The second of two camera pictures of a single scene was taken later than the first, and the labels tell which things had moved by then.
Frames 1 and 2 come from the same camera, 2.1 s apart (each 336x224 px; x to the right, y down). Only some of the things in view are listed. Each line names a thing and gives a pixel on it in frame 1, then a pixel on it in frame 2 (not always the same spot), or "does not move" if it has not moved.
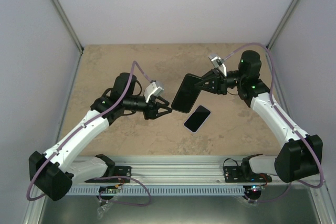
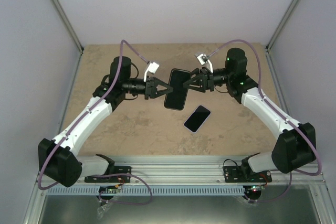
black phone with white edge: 197,118 does not move
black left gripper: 151,112 -> 151,87
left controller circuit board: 108,189 does not move
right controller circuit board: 256,188 does not move
